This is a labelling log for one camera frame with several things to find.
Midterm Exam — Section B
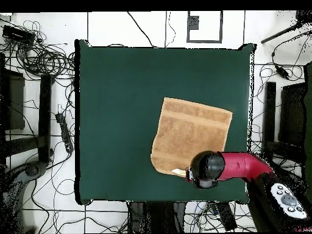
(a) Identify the black tripod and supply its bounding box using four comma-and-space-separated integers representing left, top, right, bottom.
260, 10, 312, 44

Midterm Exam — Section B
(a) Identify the dark box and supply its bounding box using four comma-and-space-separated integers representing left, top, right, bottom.
0, 69, 26, 131
277, 82, 308, 147

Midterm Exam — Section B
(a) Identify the black power adapter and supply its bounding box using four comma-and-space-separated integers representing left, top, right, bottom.
275, 65, 291, 79

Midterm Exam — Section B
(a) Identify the grey square frame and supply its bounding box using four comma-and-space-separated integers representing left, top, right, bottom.
186, 10, 224, 44

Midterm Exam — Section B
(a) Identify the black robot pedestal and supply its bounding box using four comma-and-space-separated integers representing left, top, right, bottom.
127, 200, 187, 233

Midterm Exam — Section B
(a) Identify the dark grey square patch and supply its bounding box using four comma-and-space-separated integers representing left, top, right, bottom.
188, 15, 200, 30

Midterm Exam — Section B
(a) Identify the orange terry towel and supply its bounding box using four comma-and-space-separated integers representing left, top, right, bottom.
150, 97, 233, 178

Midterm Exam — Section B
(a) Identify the black electronics box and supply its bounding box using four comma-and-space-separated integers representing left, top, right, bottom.
1, 24, 37, 46

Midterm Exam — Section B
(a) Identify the black power strip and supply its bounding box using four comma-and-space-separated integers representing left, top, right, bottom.
215, 202, 238, 232
55, 112, 74, 154

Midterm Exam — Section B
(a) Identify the dark green table cloth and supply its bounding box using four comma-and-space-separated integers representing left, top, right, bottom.
74, 39, 257, 205

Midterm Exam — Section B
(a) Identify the tangled black cable bundle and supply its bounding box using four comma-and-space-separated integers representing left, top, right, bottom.
248, 62, 308, 171
0, 20, 76, 81

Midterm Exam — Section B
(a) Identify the black stand base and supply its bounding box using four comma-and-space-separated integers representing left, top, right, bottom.
2, 160, 48, 220

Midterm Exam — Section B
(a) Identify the thin black cable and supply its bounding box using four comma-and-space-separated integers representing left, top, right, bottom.
165, 11, 177, 48
126, 11, 155, 48

